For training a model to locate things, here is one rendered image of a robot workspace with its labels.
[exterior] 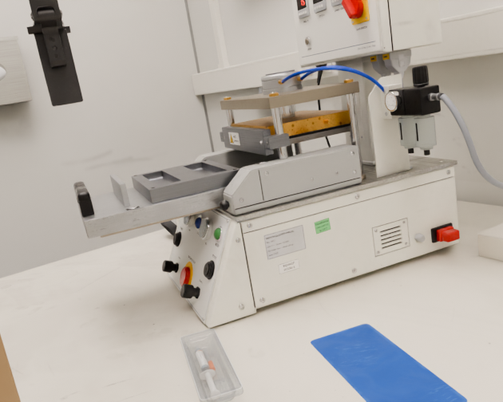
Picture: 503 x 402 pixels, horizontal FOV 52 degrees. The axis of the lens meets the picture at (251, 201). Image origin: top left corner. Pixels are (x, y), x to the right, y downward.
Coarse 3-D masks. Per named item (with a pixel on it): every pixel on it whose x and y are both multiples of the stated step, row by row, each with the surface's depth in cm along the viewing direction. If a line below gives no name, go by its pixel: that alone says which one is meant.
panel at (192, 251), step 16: (224, 224) 89; (192, 240) 103; (208, 240) 94; (224, 240) 87; (176, 256) 111; (192, 256) 101; (208, 256) 93; (192, 272) 99; (208, 288) 90; (192, 304) 95; (208, 304) 88
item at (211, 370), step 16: (192, 336) 81; (208, 336) 80; (192, 352) 76; (208, 352) 75; (224, 352) 74; (192, 368) 71; (208, 368) 71; (224, 368) 70; (208, 384) 67; (224, 384) 66; (240, 384) 66
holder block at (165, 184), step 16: (208, 160) 108; (144, 176) 101; (160, 176) 105; (176, 176) 94; (192, 176) 92; (208, 176) 90; (224, 176) 91; (144, 192) 92; (160, 192) 87; (176, 192) 88; (192, 192) 89
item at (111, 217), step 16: (112, 176) 97; (112, 192) 104; (128, 192) 101; (208, 192) 89; (80, 208) 93; (96, 208) 91; (112, 208) 88; (144, 208) 85; (160, 208) 86; (176, 208) 87; (192, 208) 88; (208, 208) 89; (96, 224) 83; (112, 224) 84; (128, 224) 85; (144, 224) 86
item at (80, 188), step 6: (78, 186) 92; (84, 186) 92; (78, 192) 86; (84, 192) 85; (78, 198) 85; (84, 198) 85; (90, 198) 86; (84, 204) 85; (90, 204) 85; (84, 210) 85; (90, 210) 86; (84, 216) 85
